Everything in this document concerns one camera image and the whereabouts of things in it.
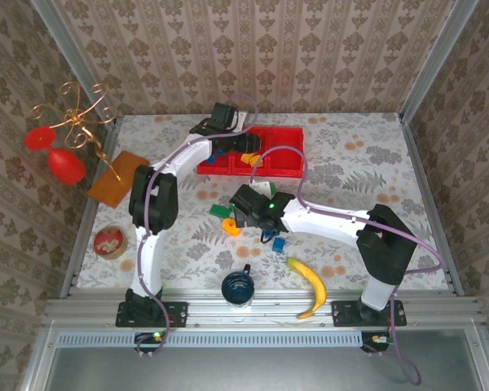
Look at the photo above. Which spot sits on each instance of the aluminium mounting rail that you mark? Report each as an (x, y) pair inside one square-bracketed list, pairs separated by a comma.
[(277, 313)]

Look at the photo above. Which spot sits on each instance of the grey metal base panel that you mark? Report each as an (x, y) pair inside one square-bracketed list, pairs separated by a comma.
[(248, 370)]

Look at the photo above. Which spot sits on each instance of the orange brown board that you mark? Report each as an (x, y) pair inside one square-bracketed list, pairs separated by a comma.
[(106, 189)]

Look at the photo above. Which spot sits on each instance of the red plastic storage bin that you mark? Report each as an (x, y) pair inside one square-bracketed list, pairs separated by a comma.
[(244, 169), (218, 168), (285, 167)]

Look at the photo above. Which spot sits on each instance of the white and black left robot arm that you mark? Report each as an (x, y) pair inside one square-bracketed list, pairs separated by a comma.
[(148, 260)]

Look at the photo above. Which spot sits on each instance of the yellow banana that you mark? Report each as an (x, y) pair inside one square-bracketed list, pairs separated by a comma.
[(315, 285)]

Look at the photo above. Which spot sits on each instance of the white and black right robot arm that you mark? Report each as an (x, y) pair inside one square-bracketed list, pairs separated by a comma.
[(330, 222)]

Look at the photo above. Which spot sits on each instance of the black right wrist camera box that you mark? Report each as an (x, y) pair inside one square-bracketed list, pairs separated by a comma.
[(248, 199)]

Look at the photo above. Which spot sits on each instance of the blue lego brick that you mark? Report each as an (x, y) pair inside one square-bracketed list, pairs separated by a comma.
[(211, 159), (279, 245), (220, 152)]

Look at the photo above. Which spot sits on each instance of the floral patterned tablecloth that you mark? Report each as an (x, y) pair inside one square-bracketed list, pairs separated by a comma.
[(350, 134)]

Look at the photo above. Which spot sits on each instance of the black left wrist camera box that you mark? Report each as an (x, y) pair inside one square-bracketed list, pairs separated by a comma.
[(224, 114)]

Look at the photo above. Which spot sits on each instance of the small black controller board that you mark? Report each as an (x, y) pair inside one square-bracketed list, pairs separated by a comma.
[(146, 340), (375, 340)]

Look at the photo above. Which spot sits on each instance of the dark blue mug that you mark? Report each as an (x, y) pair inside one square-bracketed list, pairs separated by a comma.
[(238, 285)]

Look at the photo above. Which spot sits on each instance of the aluminium frame post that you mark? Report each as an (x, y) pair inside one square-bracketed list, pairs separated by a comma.
[(76, 61), (437, 61)]

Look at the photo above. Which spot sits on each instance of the aluminium table side rail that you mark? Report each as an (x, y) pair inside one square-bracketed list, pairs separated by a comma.
[(432, 203), (78, 244)]

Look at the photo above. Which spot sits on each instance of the red plastic wine glass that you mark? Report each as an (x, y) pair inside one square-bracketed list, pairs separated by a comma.
[(65, 165)]

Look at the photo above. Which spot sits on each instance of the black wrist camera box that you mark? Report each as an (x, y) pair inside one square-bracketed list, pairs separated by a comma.
[(224, 114), (248, 199)]

